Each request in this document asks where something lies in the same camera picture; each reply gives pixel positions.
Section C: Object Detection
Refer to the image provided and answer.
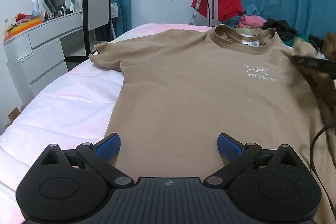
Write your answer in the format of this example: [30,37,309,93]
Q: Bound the pink garment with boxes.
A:
[238,15,267,29]

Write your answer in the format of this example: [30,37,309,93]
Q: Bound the red garment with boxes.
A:
[191,0,244,22]

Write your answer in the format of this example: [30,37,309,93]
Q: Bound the cardboard box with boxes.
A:
[7,106,25,127]

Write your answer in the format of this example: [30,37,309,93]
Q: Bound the yellow-green garment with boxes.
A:
[234,27,263,36]

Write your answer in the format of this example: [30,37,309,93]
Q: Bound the black cable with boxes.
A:
[310,123,336,224]

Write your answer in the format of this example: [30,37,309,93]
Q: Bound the grey and black chair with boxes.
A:
[64,0,117,63]

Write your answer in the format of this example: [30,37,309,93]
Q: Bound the row of small cosmetic bottles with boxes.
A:
[43,2,82,21]

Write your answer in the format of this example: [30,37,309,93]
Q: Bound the green garment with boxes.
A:
[283,35,309,46]

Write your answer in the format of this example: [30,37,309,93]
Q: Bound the white spray bottle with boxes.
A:
[31,0,40,17]

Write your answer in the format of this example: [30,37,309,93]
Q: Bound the tan t-shirt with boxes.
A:
[89,25,336,224]

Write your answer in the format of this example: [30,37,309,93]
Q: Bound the orange box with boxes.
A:
[6,18,43,37]

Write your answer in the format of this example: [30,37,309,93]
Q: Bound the pastel bed sheet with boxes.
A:
[0,23,218,224]

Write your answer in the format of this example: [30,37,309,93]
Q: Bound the white dressing table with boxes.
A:
[3,10,87,106]

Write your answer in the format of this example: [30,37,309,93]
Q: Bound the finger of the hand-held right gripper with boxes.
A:
[291,55,336,75]

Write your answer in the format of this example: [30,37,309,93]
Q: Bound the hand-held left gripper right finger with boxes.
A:
[204,133,300,189]

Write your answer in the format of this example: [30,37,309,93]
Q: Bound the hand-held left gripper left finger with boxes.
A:
[39,133,134,188]

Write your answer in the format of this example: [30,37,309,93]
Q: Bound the black garment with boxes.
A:
[262,19,298,41]

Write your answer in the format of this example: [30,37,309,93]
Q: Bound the brown paper bag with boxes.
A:
[322,32,336,60]

